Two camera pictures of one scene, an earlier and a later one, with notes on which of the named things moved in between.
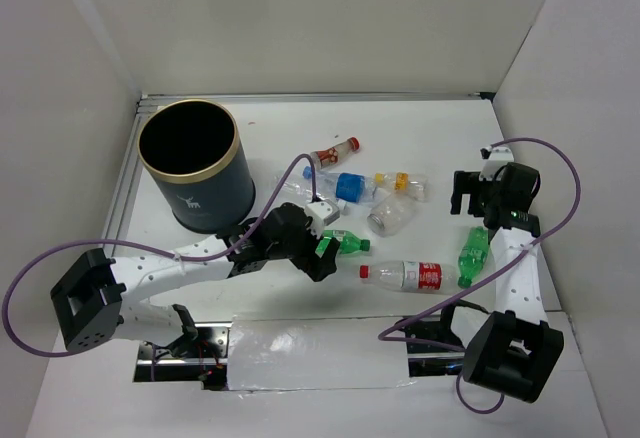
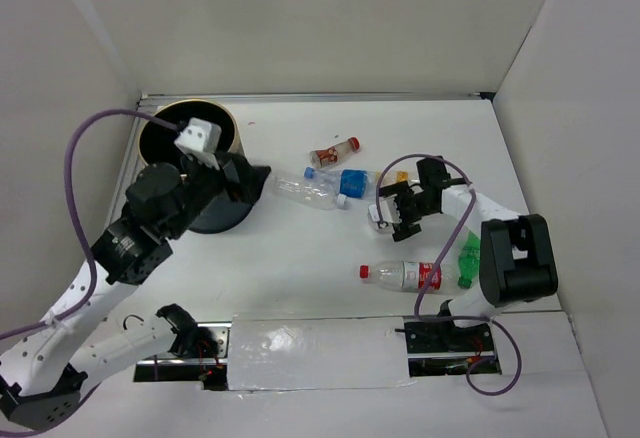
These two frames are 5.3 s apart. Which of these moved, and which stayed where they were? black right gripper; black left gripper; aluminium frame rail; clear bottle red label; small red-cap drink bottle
Moved: black right gripper; black left gripper
Stayed: aluminium frame rail; small red-cap drink bottle; clear bottle red label
